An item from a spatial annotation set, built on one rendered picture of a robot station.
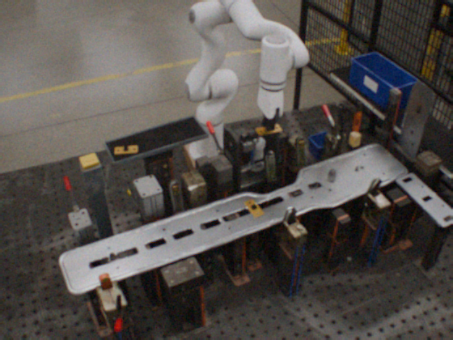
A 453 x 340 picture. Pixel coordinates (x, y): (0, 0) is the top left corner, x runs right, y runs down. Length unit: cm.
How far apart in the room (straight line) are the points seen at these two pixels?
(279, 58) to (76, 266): 93
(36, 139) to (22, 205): 165
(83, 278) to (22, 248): 63
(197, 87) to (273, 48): 67
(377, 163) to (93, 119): 258
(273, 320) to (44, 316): 86
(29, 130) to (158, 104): 105
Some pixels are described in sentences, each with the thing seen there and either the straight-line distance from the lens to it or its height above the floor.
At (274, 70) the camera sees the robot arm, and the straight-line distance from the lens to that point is 160.
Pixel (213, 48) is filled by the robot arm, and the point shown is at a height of 138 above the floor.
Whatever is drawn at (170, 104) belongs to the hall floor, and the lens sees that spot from 421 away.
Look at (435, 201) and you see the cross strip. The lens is 207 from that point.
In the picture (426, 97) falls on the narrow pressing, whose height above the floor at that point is 130.
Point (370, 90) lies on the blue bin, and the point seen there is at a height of 107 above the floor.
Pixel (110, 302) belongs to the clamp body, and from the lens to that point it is 158.
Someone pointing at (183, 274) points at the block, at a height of 103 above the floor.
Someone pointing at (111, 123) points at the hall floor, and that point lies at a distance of 408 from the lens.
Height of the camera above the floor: 234
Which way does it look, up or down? 41 degrees down
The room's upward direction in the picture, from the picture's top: straight up
